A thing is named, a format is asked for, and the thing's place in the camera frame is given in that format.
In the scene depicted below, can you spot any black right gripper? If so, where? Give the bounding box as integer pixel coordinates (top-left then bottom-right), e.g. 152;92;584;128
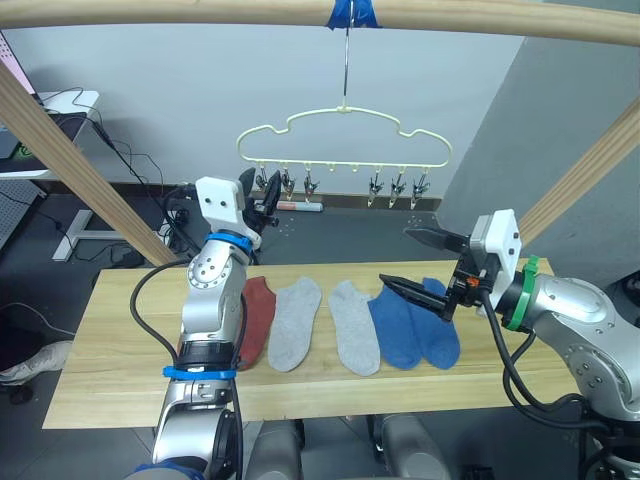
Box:
378;227;496;322

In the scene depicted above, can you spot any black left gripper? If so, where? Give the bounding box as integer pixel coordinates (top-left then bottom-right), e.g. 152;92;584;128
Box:
238;167;284;250

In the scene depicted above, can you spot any cream plastic clip hanger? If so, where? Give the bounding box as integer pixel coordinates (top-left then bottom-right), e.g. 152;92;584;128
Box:
236;22;454;174

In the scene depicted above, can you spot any blue ankle sock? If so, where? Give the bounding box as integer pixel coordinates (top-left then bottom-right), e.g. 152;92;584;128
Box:
366;285;424;372
408;277;462;371

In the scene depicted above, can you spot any grey ankle sock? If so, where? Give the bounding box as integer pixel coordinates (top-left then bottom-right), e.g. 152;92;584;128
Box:
267;277;324;374
327;279;382;378

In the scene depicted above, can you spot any red ankle sock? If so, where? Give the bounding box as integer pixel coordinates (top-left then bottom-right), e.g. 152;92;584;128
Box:
237;276;278;372

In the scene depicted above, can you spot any grey rounded shape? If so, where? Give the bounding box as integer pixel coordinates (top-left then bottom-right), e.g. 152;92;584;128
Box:
380;413;452;480

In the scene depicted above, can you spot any horizontal wooden rod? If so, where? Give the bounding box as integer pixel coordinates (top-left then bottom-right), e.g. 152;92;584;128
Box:
0;0;640;49

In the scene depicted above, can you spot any white desk leg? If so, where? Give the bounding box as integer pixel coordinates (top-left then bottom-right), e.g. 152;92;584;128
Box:
51;209;129;262

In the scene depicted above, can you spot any black laptop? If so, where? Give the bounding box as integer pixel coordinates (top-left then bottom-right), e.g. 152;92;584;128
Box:
48;111;90;147

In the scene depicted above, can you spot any blue tape strip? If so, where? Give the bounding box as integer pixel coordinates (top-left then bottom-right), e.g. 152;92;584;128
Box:
327;0;382;30

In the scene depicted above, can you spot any white desk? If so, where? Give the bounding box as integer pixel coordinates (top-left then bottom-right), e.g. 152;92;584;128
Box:
0;89;101;181

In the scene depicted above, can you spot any grey pegboard panel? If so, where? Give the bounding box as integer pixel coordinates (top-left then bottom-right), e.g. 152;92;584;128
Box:
0;178;47;252

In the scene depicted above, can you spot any white sneaker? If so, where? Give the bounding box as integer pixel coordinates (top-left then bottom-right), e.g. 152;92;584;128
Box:
0;340;75;387

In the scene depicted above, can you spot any blue fabric piece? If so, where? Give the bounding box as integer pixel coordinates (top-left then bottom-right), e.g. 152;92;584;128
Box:
123;460;204;480

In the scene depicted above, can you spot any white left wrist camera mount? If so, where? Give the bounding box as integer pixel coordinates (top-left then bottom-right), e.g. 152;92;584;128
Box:
194;175;264;251

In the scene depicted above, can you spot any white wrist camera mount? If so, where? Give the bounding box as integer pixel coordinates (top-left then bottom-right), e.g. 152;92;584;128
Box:
468;209;524;319
194;175;264;251

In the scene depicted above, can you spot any blue wrist clamp ring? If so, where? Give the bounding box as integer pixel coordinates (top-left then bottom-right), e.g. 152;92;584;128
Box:
206;232;252;254

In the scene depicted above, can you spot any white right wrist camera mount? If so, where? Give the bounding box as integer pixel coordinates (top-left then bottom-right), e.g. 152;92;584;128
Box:
468;209;524;319

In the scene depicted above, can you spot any green wrist clamp ring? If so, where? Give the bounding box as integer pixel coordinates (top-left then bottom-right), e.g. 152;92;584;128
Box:
501;254;542;332

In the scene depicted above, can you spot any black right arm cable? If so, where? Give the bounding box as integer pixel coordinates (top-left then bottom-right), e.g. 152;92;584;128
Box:
478;283;614;434

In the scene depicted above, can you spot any black floor cable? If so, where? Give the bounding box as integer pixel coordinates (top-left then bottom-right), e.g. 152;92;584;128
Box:
42;87;201;254

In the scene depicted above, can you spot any slanted wooden post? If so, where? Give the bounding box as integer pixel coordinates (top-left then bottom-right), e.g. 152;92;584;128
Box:
517;96;640;247
0;62;179;267

